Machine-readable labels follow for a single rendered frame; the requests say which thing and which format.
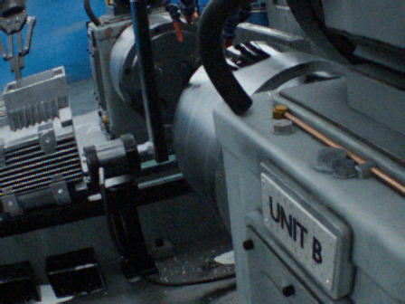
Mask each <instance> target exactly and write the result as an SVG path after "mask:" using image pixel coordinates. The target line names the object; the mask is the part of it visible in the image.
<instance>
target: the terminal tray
mask: <svg viewBox="0 0 405 304"><path fill-rule="evenodd" d="M59 68H60V69H58V70H55V69H57V68H55V69H51V70H48V71H46V72H42V73H38V74H34V75H32V76H29V77H27V78H24V79H21V80H18V81H13V82H14V83H12V82H9V83H7V85H6V88H5V92H4V94H3V98H4V103H5V111H6V116H7V118H8V123H9V128H10V130H11V131H12V130H13V131H14V132H16V131H17V129H18V128H19V129H20V130H22V129H23V128H29V126H31V125H32V126H33V127H34V125H35V124H37V123H38V124H39V125H41V124H42V122H43V121H44V122H48V120H49V119H50V120H54V118H57V119H59V118H60V115H59V112H58V110H59V109H64V108H68V107H69V106H70V103H69V94H68V92H67V90H68V89H67V85H66V84H67V82H66V80H65V78H66V77H65V73H64V72H65V71H64V69H63V68H64V67H63V66H62V67H59ZM57 75H60V76H58V77H56V76H57ZM10 83H12V84H10ZM9 90H10V91H9ZM8 91H9V92H8Z"/></svg>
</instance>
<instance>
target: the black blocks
mask: <svg viewBox="0 0 405 304"><path fill-rule="evenodd" d="M44 267H45V271H46V276H47V278H48V281H49V282H50V285H51V287H52V291H53V293H54V295H55V297H56V299H62V298H66V297H67V298H68V297H72V296H79V295H82V294H84V295H85V294H87V293H88V294H89V293H93V292H98V291H102V290H107V289H108V287H107V284H106V282H105V280H104V278H103V275H102V272H101V269H100V267H99V261H98V258H97V255H96V253H95V250H94V248H92V247H89V248H87V249H86V248H84V249H78V250H77V251H75V250H74V251H72V252H65V253H60V254H54V255H51V256H47V257H45V259H44ZM36 302H42V297H41V287H40V284H39V281H38V280H37V278H36V275H35V273H34V270H33V266H32V264H31V262H30V261H27V260H26V261H19V262H16V263H11V264H5V265H1V266H0V304H32V303H36Z"/></svg>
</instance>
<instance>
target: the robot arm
mask: <svg viewBox="0 0 405 304"><path fill-rule="evenodd" d="M26 2H27V0H0V17H1V18H0V34H1V30H2V31H4V32H5V33H6V34H7V40H8V41H7V42H8V53H9V54H6V52H5V49H4V45H3V44H2V40H1V37H0V51H1V54H2V57H3V59H4V61H5V62H8V61H9V64H10V71H11V72H13V71H14V78H15V80H16V81H18V80H21V79H22V77H21V70H22V69H24V56H25V55H26V54H29V51H30V49H31V40H32V34H33V27H34V26H35V24H36V18H35V16H33V17H29V16H28V14H27V13H26V5H25V4H26ZM26 22H27V23H28V29H27V34H26V38H25V46H24V49H23V46H22V44H23V42H22V30H23V28H24V26H25V24H26ZM14 33H16V37H17V39H16V40H17V48H18V49H17V51H18V54H16V55H14V47H13V34H14Z"/></svg>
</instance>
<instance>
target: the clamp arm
mask: <svg viewBox="0 0 405 304"><path fill-rule="evenodd" d="M129 3H130V6H131V8H130V10H131V14H132V15H131V17H132V21H133V23H132V24H133V28H134V31H133V33H134V36H135V44H136V52H137V64H138V69H139V71H138V73H139V77H140V81H141V84H140V86H141V90H142V95H143V99H144V100H143V104H144V108H145V114H146V122H147V131H148V136H149V142H147V143H145V144H148V145H146V147H147V148H148V149H150V148H152V149H153V150H154V151H153V150H151V151H148V155H149V156H151V155H153V156H151V157H152V158H153V159H154V160H155V161H156V163H157V164H159V163H162V162H169V161H170V157H169V152H168V147H167V142H166V137H165V127H164V122H163V117H162V114H163V113H165V106H164V105H163V103H162V102H161V101H160V97H159V92H158V88H157V85H158V83H157V77H156V73H155V60H154V55H153V52H154V51H153V46H152V43H151V40H152V38H151V33H150V25H149V21H148V19H149V17H148V15H149V14H151V13H152V10H151V7H150V6H147V5H146V0H130V2H129ZM149 143H151V144H152V145H151V144H149Z"/></svg>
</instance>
